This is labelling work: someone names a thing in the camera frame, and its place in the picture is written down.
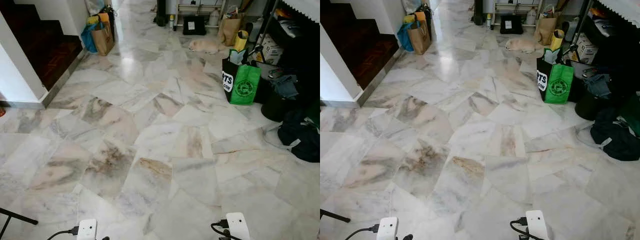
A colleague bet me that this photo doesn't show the black round bucket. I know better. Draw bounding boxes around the black round bucket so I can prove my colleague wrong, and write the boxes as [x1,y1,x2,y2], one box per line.
[574,90,607,121]
[261,91,296,123]

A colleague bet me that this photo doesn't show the folded blue jeans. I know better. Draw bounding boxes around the folded blue jeans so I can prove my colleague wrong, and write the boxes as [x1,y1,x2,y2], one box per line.
[271,74,300,100]
[584,73,613,98]

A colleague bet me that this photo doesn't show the green and black shopping bag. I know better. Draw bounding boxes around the green and black shopping bag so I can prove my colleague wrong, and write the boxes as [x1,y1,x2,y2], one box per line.
[536,47,575,105]
[221,48,262,106]

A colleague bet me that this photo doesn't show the dark wooden staircase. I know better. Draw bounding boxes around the dark wooden staircase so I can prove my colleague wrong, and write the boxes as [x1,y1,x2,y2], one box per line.
[0,2,84,92]
[320,0,400,92]

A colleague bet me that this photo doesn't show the white cardboard box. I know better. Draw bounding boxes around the white cardboard box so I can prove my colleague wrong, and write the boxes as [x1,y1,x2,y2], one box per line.
[259,36,285,66]
[575,35,600,64]

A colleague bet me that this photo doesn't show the black stand leg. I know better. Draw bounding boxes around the black stand leg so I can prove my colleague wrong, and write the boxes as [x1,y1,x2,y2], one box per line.
[0,207,39,240]
[320,209,351,223]

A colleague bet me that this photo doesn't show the yellow bag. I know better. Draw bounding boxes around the yellow bag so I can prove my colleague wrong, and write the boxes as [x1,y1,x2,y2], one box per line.
[233,30,249,52]
[550,29,565,51]

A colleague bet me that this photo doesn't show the white table cloth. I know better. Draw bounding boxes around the white table cloth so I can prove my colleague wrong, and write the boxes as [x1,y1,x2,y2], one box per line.
[596,0,640,28]
[277,0,321,24]

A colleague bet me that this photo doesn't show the blue plastic bag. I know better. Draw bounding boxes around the blue plastic bag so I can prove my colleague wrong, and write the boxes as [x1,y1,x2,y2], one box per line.
[80,22,99,54]
[397,21,415,53]

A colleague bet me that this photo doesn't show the brown paper bag filled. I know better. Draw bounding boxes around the brown paper bag filled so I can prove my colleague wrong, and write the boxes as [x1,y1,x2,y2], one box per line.
[534,11,559,46]
[218,12,245,47]

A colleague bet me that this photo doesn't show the black bag white label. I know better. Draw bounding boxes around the black bag white label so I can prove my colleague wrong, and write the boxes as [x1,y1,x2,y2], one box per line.
[182,15,207,36]
[499,14,524,35]

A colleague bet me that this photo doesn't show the dark backpack grey straps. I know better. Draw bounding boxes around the dark backpack grey straps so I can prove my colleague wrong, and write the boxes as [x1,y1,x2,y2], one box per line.
[589,107,640,162]
[277,109,321,164]

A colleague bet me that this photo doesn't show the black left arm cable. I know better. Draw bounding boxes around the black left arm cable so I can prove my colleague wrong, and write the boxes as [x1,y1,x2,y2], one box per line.
[47,226,80,240]
[344,225,379,240]

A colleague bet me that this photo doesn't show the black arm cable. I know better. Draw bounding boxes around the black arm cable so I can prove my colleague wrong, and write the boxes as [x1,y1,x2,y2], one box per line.
[210,219,230,240]
[47,226,80,240]
[344,225,379,240]
[509,217,530,240]

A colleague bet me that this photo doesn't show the brown paper bag black handles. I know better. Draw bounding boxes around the brown paper bag black handles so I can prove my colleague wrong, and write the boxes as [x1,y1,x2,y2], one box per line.
[407,19,432,56]
[91,20,115,57]

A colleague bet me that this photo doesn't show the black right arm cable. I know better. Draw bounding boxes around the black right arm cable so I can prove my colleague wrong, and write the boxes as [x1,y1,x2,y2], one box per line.
[509,217,530,240]
[210,219,230,240]

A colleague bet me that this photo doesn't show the metal frame rack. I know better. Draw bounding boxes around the metal frame rack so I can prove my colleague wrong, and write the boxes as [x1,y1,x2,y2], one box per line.
[491,0,544,30]
[173,0,227,32]

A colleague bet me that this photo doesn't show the black floor post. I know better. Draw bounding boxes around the black floor post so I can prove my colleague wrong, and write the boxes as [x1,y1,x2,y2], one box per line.
[154,0,168,28]
[472,0,486,27]

